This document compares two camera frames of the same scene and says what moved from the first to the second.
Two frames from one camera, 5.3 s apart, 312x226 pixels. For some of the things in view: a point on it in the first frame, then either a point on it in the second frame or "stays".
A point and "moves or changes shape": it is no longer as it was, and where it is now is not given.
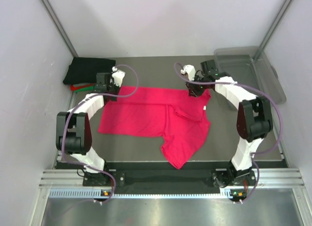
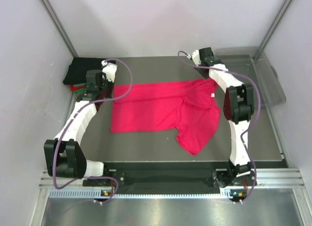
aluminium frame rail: (282, 177) stays
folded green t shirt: (88, 88) stays
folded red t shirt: (73, 88) stays
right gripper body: (197, 89) -> (199, 69)
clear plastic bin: (250, 66) stays
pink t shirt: (172, 114) moves or changes shape
